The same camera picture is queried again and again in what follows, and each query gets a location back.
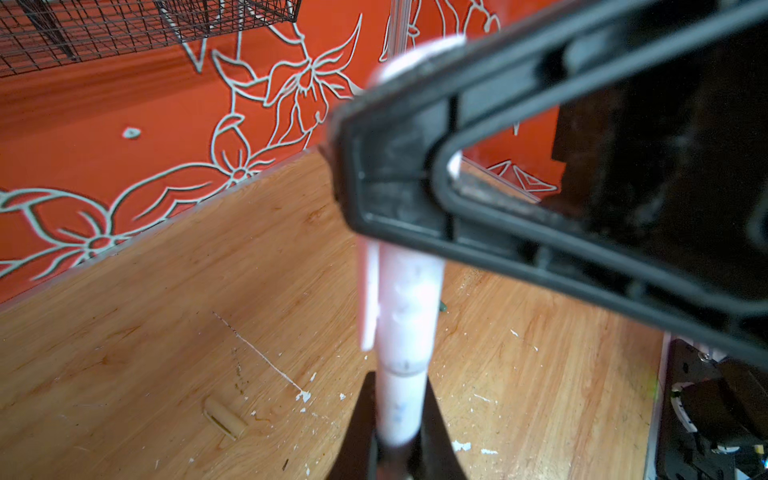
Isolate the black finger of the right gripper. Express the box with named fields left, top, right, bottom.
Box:
left=326, top=1, right=767, bottom=366

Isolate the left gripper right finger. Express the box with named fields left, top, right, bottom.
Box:
left=419, top=381, right=467, bottom=480

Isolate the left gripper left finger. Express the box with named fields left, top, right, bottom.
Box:
left=326, top=371, right=379, bottom=480

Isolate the pink pen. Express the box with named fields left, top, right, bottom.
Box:
left=375, top=368, right=428, bottom=448

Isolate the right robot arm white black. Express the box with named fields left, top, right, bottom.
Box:
left=324, top=1, right=767, bottom=479

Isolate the black wire basket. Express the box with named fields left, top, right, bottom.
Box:
left=1, top=0, right=301, bottom=77

